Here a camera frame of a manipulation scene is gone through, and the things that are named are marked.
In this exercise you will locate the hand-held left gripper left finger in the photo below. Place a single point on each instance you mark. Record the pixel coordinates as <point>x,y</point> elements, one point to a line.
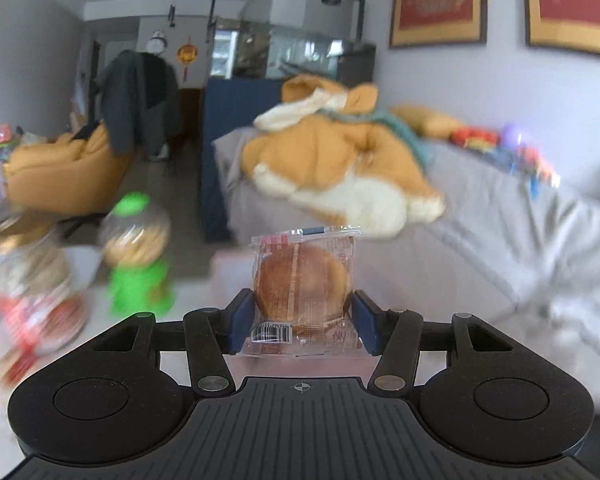
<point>241,322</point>

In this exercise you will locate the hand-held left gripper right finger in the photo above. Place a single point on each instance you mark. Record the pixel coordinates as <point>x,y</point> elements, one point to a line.
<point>364,325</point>

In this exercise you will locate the round cake clear packet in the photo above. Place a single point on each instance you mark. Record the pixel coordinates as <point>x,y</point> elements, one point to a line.
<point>302,285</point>

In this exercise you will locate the pile of small snack packets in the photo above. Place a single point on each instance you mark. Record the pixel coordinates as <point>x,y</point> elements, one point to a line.
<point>7,370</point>

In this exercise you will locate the green candy dispenser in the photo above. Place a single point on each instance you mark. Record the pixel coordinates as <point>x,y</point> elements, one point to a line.
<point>137,260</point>

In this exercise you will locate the large corgi plush toy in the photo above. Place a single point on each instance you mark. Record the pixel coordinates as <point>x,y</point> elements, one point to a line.
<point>340,170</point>

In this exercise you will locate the grey sofa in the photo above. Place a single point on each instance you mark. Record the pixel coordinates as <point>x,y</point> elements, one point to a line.
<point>505,240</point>

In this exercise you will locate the teal cloth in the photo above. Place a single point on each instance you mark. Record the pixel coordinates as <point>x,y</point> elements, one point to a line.
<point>405,132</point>

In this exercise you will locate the blue cabinet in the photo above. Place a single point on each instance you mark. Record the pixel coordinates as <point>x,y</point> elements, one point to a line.
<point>220,120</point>

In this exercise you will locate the clear peanut jar red label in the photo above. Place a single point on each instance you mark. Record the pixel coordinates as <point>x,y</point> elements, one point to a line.
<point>35,290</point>

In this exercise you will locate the yellow pillow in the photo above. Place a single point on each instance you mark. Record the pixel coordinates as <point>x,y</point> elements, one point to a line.
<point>430,122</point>

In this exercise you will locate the heap of colourful toys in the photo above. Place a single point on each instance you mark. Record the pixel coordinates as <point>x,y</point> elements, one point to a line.
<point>510,150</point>

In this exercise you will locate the orange chair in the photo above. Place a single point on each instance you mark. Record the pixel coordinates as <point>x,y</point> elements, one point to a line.
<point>65,165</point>

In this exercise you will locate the dark grey jacket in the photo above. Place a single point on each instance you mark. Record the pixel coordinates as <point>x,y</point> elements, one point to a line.
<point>135,95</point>

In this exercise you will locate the orange hanging ornament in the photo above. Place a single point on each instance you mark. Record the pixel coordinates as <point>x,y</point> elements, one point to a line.
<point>186,54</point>

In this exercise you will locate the glass fish tank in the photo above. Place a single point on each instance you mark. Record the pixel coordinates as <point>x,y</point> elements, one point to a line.
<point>290,45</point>

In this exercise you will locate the panda wall clock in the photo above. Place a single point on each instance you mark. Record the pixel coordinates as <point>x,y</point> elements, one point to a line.
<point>156,42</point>

